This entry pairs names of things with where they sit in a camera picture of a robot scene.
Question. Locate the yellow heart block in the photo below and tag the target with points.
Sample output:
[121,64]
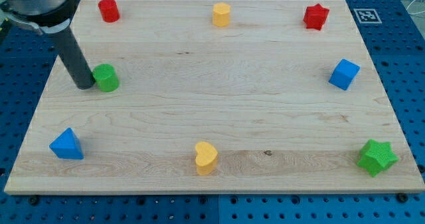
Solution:
[206,158]

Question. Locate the blue cube block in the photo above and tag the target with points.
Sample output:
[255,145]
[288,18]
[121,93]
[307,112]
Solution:
[343,74]

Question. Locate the green star block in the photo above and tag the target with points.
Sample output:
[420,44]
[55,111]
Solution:
[376,157]

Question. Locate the yellow hexagon block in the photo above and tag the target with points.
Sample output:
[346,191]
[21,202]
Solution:
[221,14]

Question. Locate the fiducial marker tag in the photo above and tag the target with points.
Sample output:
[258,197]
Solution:
[367,16]

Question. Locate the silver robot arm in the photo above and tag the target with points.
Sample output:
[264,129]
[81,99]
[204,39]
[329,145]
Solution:
[53,18]

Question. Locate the red star block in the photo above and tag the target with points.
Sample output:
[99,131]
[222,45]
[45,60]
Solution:
[315,17]

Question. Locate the green cylinder block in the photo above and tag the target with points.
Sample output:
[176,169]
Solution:
[106,77]

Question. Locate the red cylinder block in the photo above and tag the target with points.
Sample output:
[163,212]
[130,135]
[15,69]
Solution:
[109,10]

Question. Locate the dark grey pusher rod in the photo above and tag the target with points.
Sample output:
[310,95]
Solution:
[73,59]

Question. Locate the wooden board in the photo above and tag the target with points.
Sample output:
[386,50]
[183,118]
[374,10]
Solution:
[258,90]

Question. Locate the blue triangle block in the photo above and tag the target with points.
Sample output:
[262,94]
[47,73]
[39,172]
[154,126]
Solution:
[67,146]

